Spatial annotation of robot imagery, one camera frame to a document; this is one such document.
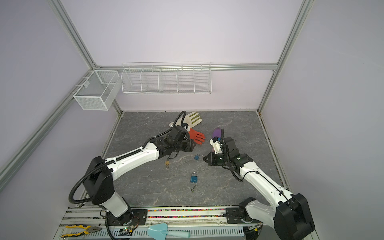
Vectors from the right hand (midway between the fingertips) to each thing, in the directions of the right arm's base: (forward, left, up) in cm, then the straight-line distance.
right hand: (204, 159), depth 80 cm
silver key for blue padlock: (-12, +7, -13) cm, 19 cm away
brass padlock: (+4, +23, -13) cm, 27 cm away
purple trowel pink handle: (+29, -10, -13) cm, 33 cm away
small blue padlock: (+9, +4, -13) cm, 16 cm away
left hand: (+7, +6, +3) cm, 10 cm away
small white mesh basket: (+44, +70, +13) cm, 84 cm away
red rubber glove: (+21, +4, -10) cm, 24 cm away
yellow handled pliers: (-30, +55, -10) cm, 63 cm away
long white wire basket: (+51, +25, +18) cm, 59 cm away
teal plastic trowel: (-31, +22, -13) cm, 40 cm away
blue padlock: (-5, +6, -13) cm, 15 cm away
